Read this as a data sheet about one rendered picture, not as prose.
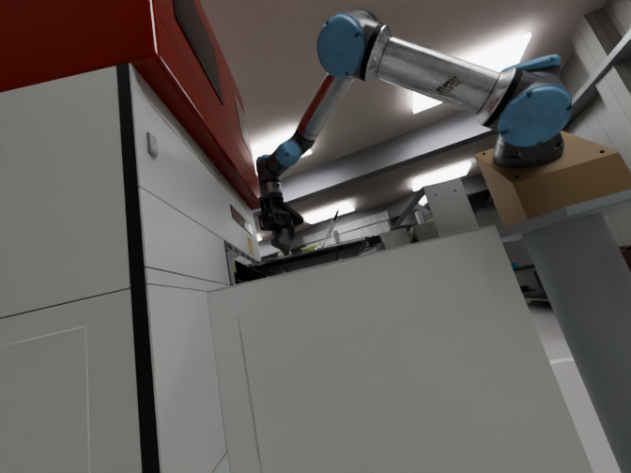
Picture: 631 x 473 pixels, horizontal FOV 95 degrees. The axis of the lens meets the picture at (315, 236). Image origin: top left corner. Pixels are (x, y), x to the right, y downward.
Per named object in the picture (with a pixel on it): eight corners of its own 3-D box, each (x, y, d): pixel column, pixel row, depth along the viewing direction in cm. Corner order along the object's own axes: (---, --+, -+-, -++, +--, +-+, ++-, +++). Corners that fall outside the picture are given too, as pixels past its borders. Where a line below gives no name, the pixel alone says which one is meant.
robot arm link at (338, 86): (367, -7, 75) (290, 134, 111) (353, -4, 67) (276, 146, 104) (401, 24, 76) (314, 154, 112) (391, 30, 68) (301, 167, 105)
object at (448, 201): (441, 240, 67) (423, 185, 70) (392, 270, 120) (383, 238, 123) (481, 231, 67) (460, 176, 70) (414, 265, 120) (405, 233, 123)
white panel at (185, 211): (130, 287, 42) (115, 65, 51) (262, 300, 121) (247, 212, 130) (151, 282, 42) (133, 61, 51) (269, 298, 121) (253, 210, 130)
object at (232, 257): (229, 284, 78) (224, 251, 80) (266, 293, 120) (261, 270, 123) (236, 283, 78) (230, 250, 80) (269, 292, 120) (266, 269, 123)
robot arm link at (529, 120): (579, 80, 60) (342, 1, 69) (595, 102, 50) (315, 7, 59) (536, 133, 69) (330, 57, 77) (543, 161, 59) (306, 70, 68)
